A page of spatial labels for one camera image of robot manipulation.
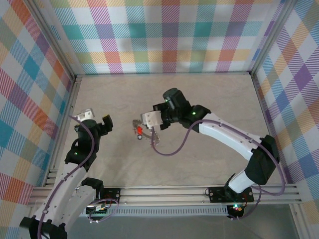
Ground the controller board with green connector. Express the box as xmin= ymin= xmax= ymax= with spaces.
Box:
xmin=86 ymin=203 xmax=110 ymax=215

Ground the controller board with lit LED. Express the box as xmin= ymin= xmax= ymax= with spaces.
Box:
xmin=228 ymin=203 xmax=246 ymax=217

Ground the grey metal panel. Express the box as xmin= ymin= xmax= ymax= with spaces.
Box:
xmin=67 ymin=215 xmax=300 ymax=239

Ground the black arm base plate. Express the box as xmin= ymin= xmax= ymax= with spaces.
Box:
xmin=99 ymin=188 xmax=122 ymax=205
xmin=208 ymin=186 xmax=254 ymax=204

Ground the thin aluminium frame rail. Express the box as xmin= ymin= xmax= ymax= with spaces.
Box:
xmin=43 ymin=76 xmax=84 ymax=187
xmin=251 ymin=74 xmax=287 ymax=176

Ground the wide grooved aluminium frame rail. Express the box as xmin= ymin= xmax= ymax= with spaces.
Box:
xmin=26 ymin=183 xmax=300 ymax=206

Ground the silver chain with red bead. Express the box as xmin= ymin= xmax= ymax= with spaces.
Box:
xmin=143 ymin=128 xmax=161 ymax=146

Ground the grey slotted cable duct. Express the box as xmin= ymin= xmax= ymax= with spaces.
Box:
xmin=39 ymin=208 xmax=229 ymax=218

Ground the aluminium frame post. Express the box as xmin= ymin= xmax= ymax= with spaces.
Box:
xmin=249 ymin=0 xmax=299 ymax=77
xmin=23 ymin=0 xmax=78 ymax=82

